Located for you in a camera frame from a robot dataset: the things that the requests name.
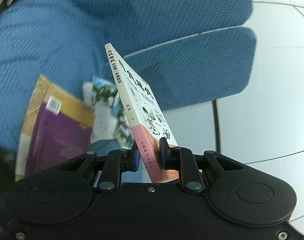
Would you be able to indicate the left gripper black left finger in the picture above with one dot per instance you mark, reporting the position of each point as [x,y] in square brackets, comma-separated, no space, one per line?
[102,173]

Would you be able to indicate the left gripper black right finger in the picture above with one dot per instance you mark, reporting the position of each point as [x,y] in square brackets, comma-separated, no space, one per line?
[192,168]

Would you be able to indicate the notebook with garden photo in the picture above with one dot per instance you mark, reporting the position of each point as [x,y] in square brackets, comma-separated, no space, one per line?
[110,121]

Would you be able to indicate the white and pink book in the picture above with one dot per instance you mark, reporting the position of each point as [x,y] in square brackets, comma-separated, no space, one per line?
[145,118]

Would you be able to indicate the purple and gold book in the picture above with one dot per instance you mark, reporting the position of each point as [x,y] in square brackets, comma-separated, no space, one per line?
[57,126]

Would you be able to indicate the blue textured chair cover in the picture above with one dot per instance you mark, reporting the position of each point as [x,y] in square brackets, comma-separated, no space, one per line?
[188,51]

